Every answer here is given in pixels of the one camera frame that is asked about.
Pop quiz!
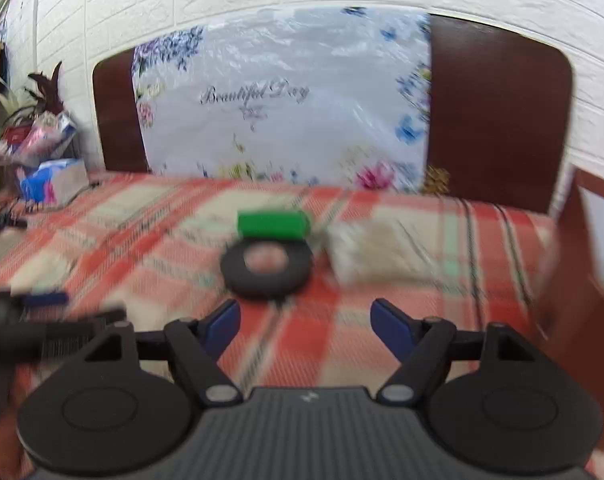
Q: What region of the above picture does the dark brown headboard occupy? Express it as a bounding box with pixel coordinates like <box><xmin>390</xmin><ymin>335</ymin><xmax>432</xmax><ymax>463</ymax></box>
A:
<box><xmin>93</xmin><ymin>13</ymin><xmax>572</xmax><ymax>212</ymax></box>

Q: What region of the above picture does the black tape roll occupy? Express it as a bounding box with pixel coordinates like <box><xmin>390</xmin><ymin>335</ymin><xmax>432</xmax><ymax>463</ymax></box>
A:
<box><xmin>221</xmin><ymin>240</ymin><xmax>314</xmax><ymax>300</ymax></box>

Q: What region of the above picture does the cotton swabs bag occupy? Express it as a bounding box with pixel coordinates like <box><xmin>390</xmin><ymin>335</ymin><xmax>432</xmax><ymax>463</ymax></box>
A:
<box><xmin>326</xmin><ymin>219</ymin><xmax>439</xmax><ymax>287</ymax></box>

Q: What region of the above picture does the potted plant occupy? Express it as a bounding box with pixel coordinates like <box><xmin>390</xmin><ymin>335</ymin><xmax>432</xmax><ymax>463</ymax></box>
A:
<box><xmin>0</xmin><ymin>63</ymin><xmax>78</xmax><ymax>190</ymax></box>

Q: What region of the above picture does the red cardboard box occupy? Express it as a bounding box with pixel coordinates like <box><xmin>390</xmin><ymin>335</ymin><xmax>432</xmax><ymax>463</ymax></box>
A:
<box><xmin>534</xmin><ymin>167</ymin><xmax>604</xmax><ymax>361</ymax></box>

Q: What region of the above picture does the red plaid bedsheet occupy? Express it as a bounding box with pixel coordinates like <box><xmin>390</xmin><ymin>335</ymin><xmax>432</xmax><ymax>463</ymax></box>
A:
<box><xmin>0</xmin><ymin>169</ymin><xmax>604</xmax><ymax>480</ymax></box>

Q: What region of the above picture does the blue tissue pack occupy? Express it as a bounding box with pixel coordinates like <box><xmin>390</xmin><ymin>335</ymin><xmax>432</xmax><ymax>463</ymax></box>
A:
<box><xmin>17</xmin><ymin>158</ymin><xmax>90</xmax><ymax>207</ymax></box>

